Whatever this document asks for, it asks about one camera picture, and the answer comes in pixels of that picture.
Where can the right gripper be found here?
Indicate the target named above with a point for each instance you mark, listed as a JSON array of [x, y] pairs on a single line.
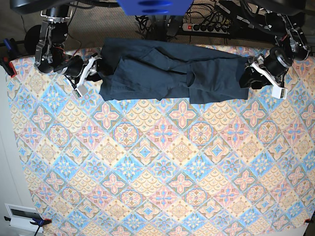
[[78, 71]]

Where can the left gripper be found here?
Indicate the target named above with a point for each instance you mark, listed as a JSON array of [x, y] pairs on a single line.
[[261, 71]]

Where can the dark navy t-shirt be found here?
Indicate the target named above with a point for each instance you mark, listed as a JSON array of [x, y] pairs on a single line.
[[146, 69]]

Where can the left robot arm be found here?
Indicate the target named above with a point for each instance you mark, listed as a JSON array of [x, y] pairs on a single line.
[[291, 45]]

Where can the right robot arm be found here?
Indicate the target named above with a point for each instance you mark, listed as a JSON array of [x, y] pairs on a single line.
[[50, 55]]

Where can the white power strip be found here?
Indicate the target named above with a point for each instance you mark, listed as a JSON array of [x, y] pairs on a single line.
[[204, 28]]

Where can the black round stool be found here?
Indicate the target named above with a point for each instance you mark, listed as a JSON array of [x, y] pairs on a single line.
[[31, 39]]

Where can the orange black clamp left edge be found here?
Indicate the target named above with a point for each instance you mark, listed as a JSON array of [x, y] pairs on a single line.
[[8, 67]]

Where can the blue clamp upper left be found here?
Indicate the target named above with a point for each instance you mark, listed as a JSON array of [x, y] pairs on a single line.
[[12, 45]]

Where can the patterned tile tablecloth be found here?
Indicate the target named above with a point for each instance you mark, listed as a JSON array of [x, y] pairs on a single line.
[[165, 168]]

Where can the blue orange clamp bottom left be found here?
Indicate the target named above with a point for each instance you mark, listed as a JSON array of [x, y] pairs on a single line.
[[40, 223]]

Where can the white floor vent box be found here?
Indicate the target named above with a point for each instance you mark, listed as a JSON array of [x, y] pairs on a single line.
[[21, 217]]

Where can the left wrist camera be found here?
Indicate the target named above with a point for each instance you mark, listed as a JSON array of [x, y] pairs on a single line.
[[279, 92]]

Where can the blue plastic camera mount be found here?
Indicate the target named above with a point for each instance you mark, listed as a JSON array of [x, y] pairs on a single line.
[[155, 7]]

